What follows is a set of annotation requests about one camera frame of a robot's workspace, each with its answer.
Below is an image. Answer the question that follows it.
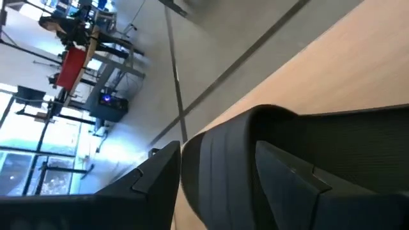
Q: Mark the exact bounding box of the wooden desk with grey legs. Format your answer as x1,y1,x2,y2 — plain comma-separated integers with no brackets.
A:
63,25,146,108

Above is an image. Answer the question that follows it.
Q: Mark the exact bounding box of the computer tower with purple light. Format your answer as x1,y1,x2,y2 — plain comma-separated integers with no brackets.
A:
89,91,130,123

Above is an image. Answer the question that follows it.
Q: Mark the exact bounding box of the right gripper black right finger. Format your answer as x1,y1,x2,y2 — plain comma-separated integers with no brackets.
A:
255,140,332,230

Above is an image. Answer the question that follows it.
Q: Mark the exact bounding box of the person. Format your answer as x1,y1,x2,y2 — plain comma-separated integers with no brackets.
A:
38,14,145,60

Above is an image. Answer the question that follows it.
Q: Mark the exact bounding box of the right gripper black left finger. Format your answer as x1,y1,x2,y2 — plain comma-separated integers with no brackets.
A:
95,140,181,230

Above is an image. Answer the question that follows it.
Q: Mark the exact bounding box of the red plastic bin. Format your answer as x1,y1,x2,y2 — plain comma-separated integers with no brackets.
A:
56,47,88,91

